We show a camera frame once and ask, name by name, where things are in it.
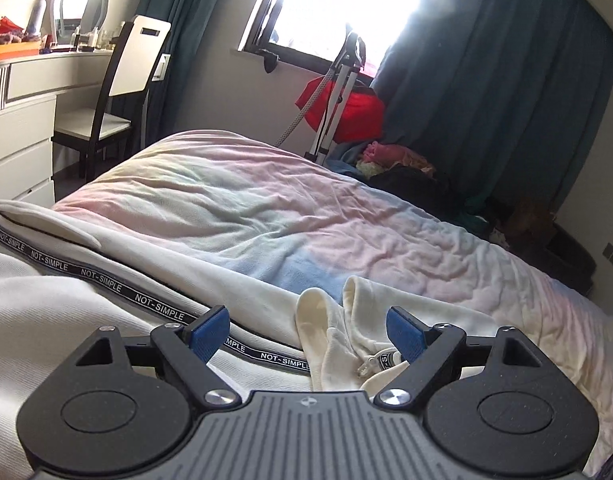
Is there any dark framed window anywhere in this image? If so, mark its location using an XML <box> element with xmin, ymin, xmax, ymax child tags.
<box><xmin>240</xmin><ymin>0</ymin><xmax>421</xmax><ymax>78</ymax></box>

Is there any teal curtain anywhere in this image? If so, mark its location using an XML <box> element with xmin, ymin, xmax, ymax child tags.
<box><xmin>128</xmin><ymin>0</ymin><xmax>218</xmax><ymax>154</ymax></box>
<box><xmin>373</xmin><ymin>0</ymin><xmax>613</xmax><ymax>208</ymax></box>

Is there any red garment on stand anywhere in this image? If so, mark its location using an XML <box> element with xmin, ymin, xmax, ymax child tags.
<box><xmin>305</xmin><ymin>81</ymin><xmax>385</xmax><ymax>144</ymax></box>

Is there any white black chair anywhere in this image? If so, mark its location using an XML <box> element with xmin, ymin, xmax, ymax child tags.
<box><xmin>52</xmin><ymin>15</ymin><xmax>171</xmax><ymax>182</ymax></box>

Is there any black sofa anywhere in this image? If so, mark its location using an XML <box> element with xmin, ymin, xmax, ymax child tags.
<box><xmin>366</xmin><ymin>167</ymin><xmax>599</xmax><ymax>297</ymax></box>

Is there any orange box on desk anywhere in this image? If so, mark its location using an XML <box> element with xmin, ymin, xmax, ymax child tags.
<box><xmin>0</xmin><ymin>41</ymin><xmax>41</xmax><ymax>62</ymax></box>

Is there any cream white zip hoodie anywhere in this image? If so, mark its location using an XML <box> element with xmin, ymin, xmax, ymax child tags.
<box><xmin>0</xmin><ymin>200</ymin><xmax>497</xmax><ymax>479</ymax></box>

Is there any white drawer desk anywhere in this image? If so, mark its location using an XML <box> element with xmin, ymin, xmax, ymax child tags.
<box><xmin>0</xmin><ymin>51</ymin><xmax>111</xmax><ymax>207</ymax></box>

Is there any teal right curtain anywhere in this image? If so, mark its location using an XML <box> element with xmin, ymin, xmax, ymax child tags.
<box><xmin>373</xmin><ymin>0</ymin><xmax>613</xmax><ymax>208</ymax></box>

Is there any teal left curtain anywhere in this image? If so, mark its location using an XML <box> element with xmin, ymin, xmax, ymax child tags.
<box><xmin>128</xmin><ymin>0</ymin><xmax>218</xmax><ymax>154</ymax></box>

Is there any brown paper bag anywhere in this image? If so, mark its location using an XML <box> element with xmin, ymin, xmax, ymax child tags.
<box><xmin>503</xmin><ymin>198</ymin><xmax>555</xmax><ymax>244</ymax></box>

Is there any pastel tie-dye bed sheet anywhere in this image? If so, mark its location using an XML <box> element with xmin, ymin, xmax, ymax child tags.
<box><xmin>57</xmin><ymin>130</ymin><xmax>613</xmax><ymax>474</ymax></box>

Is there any pile of coloured clothes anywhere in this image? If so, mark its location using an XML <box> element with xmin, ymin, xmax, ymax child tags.
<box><xmin>326</xmin><ymin>141</ymin><xmax>485</xmax><ymax>222</ymax></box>

